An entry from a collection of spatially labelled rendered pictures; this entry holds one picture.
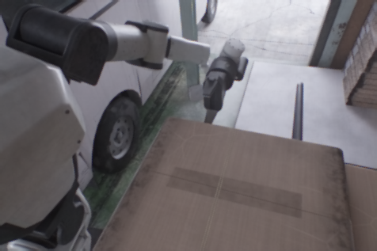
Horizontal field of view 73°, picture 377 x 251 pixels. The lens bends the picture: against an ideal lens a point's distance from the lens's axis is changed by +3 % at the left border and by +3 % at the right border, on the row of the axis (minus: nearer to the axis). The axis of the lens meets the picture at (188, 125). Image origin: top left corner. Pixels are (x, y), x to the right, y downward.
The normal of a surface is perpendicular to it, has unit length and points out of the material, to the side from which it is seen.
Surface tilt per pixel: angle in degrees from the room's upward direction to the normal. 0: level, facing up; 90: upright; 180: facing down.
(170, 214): 0
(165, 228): 0
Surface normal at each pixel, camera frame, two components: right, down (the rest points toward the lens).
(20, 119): 0.70, -0.21
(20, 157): 0.91, 0.36
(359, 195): -0.07, -0.69
